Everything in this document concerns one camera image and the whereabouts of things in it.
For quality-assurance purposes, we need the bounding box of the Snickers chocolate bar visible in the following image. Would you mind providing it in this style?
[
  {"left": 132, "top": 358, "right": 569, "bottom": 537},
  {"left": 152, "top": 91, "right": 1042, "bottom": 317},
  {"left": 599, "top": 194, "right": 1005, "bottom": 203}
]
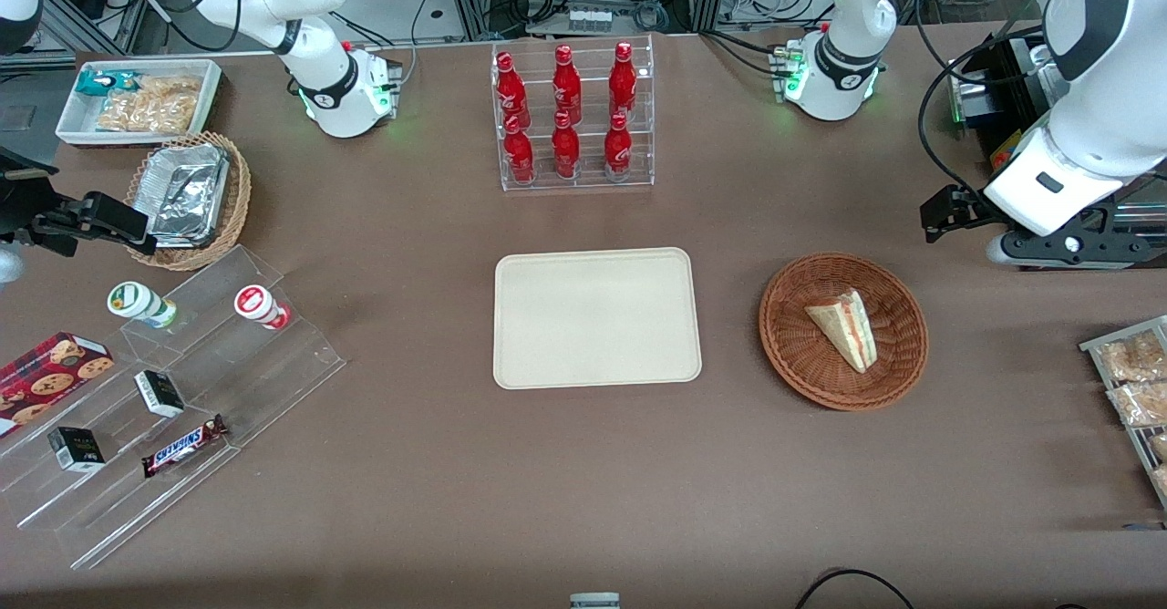
[{"left": 140, "top": 414, "right": 230, "bottom": 480}]

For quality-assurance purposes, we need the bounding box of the black food warmer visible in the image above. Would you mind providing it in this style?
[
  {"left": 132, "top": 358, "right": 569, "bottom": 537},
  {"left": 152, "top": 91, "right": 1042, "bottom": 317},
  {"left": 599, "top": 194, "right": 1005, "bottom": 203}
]
[{"left": 946, "top": 29, "right": 1167, "bottom": 273}]

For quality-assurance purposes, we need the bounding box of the brown round wicker basket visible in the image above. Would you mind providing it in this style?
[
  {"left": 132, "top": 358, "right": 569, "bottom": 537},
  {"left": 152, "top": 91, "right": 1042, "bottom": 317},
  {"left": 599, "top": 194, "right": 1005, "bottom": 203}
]
[{"left": 759, "top": 253, "right": 930, "bottom": 411}]

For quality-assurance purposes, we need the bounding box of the tray of packaged snacks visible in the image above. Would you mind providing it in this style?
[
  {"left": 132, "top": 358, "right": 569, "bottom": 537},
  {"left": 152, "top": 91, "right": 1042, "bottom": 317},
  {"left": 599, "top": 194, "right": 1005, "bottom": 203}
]
[{"left": 1079, "top": 315, "right": 1167, "bottom": 511}]

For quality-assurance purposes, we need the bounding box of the light wicker basket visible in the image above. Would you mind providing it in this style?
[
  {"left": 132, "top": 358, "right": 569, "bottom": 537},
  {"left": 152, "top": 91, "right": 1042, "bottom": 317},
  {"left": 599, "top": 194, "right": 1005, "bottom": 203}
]
[{"left": 125, "top": 131, "right": 253, "bottom": 272}]

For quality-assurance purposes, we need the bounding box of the white rectangular bin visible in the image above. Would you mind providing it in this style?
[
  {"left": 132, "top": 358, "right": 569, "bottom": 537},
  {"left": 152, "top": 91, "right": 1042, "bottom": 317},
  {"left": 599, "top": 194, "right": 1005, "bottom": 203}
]
[{"left": 55, "top": 58, "right": 223, "bottom": 148}]

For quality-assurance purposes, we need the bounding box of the green capped drink bottle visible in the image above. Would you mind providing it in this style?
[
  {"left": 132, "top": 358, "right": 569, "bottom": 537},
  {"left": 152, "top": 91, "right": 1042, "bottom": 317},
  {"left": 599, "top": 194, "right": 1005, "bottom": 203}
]
[{"left": 107, "top": 281, "right": 179, "bottom": 330}]

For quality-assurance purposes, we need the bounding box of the red soda bottle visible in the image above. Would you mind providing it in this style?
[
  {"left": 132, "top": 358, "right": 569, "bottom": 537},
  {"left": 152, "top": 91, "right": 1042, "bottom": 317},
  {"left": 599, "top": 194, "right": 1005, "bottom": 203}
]
[
  {"left": 495, "top": 52, "right": 531, "bottom": 129},
  {"left": 503, "top": 115, "right": 536, "bottom": 185},
  {"left": 604, "top": 112, "right": 633, "bottom": 184},
  {"left": 552, "top": 110, "right": 581, "bottom": 181},
  {"left": 608, "top": 41, "right": 637, "bottom": 119},
  {"left": 553, "top": 45, "right": 583, "bottom": 125}
]

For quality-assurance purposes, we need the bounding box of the teal snack packet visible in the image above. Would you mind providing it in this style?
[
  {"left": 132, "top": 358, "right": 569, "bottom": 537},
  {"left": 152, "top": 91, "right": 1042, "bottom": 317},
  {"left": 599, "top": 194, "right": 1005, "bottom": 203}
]
[{"left": 75, "top": 69, "right": 143, "bottom": 98}]

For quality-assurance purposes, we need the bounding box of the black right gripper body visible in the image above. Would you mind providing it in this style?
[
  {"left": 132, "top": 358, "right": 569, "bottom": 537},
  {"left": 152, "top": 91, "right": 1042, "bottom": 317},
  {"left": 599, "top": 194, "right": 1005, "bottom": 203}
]
[{"left": 0, "top": 148, "right": 61, "bottom": 238}]

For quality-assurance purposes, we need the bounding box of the red capped drink bottle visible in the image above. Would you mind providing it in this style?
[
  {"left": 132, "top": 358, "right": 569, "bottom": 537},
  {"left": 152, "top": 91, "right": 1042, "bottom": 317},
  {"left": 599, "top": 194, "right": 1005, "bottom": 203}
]
[{"left": 233, "top": 284, "right": 292, "bottom": 331}]

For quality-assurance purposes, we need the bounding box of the aluminium foil tray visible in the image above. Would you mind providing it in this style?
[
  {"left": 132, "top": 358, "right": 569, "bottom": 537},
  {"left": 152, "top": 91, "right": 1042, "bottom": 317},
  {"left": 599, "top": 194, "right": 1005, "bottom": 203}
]
[{"left": 145, "top": 143, "right": 232, "bottom": 249}]

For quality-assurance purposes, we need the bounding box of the black cable loop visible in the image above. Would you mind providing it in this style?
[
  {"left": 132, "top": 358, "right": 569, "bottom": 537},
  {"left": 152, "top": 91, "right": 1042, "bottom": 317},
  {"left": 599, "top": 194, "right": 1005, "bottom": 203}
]
[{"left": 793, "top": 569, "right": 917, "bottom": 609}]

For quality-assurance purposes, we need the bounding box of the red cookie box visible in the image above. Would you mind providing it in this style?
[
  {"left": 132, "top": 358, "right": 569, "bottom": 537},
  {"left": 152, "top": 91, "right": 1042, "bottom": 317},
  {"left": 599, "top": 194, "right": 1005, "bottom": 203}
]
[{"left": 0, "top": 331, "right": 116, "bottom": 439}]

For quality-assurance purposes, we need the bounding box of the small black white box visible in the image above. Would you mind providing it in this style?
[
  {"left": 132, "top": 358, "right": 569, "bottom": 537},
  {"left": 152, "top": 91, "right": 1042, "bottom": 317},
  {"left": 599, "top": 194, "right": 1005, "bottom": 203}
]
[{"left": 134, "top": 369, "right": 186, "bottom": 419}]

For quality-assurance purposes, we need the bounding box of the clear acrylic step shelf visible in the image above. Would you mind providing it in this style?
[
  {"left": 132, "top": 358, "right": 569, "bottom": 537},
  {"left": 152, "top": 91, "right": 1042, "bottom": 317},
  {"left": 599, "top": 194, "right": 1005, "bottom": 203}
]
[{"left": 0, "top": 244, "right": 348, "bottom": 572}]

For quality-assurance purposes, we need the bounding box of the triangular sandwich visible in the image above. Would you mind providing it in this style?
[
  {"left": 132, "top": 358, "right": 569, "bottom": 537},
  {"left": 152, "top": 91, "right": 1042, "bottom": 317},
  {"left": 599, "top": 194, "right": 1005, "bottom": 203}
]
[{"left": 803, "top": 289, "right": 878, "bottom": 375}]

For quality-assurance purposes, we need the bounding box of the clear acrylic bottle rack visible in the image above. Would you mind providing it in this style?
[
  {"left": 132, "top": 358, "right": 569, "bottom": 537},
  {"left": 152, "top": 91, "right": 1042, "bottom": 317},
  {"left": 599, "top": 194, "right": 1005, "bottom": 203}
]
[{"left": 491, "top": 34, "right": 656, "bottom": 193}]

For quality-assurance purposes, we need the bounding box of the beige rectangular tray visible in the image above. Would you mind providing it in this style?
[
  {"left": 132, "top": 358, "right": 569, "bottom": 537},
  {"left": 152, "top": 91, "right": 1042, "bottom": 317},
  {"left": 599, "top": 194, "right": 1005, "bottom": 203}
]
[{"left": 493, "top": 247, "right": 703, "bottom": 391}]

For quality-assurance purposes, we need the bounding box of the clear bag of crackers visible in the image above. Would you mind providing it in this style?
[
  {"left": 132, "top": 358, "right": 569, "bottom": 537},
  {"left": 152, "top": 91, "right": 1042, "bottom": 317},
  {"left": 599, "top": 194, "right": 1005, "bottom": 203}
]
[{"left": 95, "top": 75, "right": 202, "bottom": 135}]

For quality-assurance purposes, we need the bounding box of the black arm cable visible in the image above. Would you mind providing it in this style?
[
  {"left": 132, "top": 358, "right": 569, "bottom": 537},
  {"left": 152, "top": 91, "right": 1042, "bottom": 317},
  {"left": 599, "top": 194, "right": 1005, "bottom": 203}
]
[{"left": 914, "top": 0, "right": 1081, "bottom": 218}]

